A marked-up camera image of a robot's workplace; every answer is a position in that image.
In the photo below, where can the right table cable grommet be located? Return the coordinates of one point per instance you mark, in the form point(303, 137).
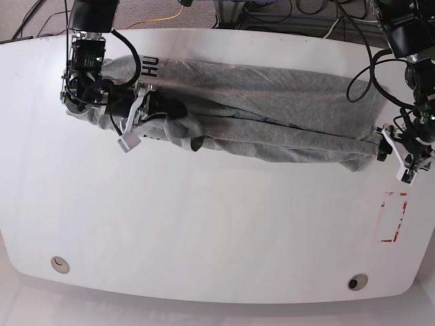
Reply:
point(357, 282)

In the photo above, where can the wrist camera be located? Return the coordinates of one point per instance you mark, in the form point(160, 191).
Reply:
point(128, 141)
point(406, 175)

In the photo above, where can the left table cable grommet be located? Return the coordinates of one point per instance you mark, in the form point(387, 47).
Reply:
point(60, 265)

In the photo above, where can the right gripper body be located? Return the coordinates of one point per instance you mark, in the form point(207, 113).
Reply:
point(128, 109)

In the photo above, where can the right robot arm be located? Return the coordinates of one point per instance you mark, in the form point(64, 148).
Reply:
point(85, 91)

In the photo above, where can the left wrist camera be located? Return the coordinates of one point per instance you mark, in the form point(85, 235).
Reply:
point(406, 175)

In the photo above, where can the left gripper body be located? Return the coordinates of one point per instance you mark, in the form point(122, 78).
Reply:
point(410, 151)

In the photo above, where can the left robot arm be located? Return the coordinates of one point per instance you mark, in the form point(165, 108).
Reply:
point(408, 27)

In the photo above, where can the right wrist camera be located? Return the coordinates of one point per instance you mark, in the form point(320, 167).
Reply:
point(128, 141)

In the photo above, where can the table cable grommet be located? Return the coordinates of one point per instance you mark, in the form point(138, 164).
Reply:
point(60, 265)
point(357, 282)

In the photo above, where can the red tape rectangle marking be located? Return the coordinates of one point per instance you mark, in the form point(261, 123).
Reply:
point(391, 215)

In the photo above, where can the aluminium frame rail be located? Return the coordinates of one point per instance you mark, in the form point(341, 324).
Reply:
point(305, 18)

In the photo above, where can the grey Hugging Face t-shirt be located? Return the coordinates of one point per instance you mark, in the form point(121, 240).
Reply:
point(272, 114)

